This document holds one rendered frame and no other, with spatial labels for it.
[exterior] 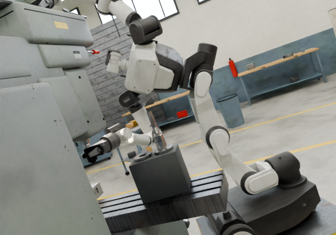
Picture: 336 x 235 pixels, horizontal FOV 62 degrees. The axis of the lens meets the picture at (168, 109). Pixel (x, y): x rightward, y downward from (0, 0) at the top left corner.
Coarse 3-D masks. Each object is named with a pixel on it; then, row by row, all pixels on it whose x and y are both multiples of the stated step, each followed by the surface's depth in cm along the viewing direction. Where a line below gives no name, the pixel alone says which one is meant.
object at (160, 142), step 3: (156, 138) 123; (159, 138) 123; (162, 138) 123; (156, 141) 123; (159, 141) 123; (162, 141) 123; (165, 141) 125; (156, 144) 124; (159, 144) 123; (162, 144) 123; (165, 144) 124; (159, 147) 123; (162, 147) 123; (165, 147) 124
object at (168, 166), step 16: (176, 144) 129; (144, 160) 122; (160, 160) 120; (176, 160) 119; (144, 176) 122; (160, 176) 121; (176, 176) 120; (144, 192) 123; (160, 192) 122; (176, 192) 121
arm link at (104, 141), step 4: (104, 136) 142; (108, 136) 143; (112, 136) 144; (100, 140) 142; (104, 140) 140; (108, 140) 141; (112, 140) 142; (96, 144) 135; (100, 144) 134; (104, 144) 135; (108, 144) 139; (112, 144) 142; (116, 144) 145; (100, 148) 135; (104, 148) 134; (108, 148) 139; (112, 148) 142; (100, 152) 135; (104, 152) 135; (108, 152) 144
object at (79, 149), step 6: (330, 12) 577; (330, 18) 606; (102, 132) 734; (90, 138) 715; (96, 138) 716; (78, 144) 714; (90, 144) 716; (78, 150) 715; (102, 156) 721; (108, 156) 722; (84, 162) 718
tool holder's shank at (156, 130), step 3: (147, 111) 124; (150, 111) 123; (147, 114) 123; (150, 114) 123; (150, 117) 123; (153, 117) 123; (150, 120) 123; (153, 120) 123; (150, 123) 124; (153, 123) 123; (153, 126) 123; (156, 126) 124; (153, 129) 123; (156, 129) 123; (153, 132) 124; (156, 132) 123
